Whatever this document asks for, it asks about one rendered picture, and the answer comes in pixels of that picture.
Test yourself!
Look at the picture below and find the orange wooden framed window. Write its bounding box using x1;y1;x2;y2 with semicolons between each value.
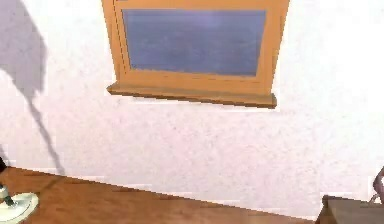
101;0;291;110

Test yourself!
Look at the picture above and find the pink curved object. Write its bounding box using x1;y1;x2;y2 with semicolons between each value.
368;166;384;204

